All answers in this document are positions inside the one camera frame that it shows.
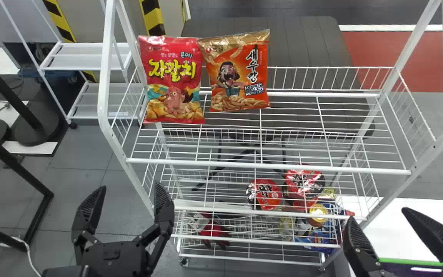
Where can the white shelf trolley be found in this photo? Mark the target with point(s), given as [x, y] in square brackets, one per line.
[85, 54]

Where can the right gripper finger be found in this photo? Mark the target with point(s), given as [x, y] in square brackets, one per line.
[437, 234]
[358, 246]

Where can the dark side table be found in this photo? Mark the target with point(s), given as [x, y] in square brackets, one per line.
[302, 46]

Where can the yellow can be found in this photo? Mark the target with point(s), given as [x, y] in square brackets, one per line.
[317, 214]

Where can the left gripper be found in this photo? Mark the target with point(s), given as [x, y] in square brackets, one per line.
[114, 259]

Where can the red gloves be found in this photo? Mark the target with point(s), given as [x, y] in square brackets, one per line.
[214, 232]

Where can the yellow black striped post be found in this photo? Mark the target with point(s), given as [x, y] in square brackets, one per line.
[60, 24]
[152, 17]

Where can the red noodle cup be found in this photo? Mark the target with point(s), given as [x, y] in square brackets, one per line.
[267, 194]
[302, 184]

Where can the orange snack packet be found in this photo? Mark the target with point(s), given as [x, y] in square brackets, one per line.
[238, 73]

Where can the blue snack packet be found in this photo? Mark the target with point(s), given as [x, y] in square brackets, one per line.
[321, 238]

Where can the red snack packet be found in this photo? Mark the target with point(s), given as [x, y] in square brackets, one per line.
[171, 77]

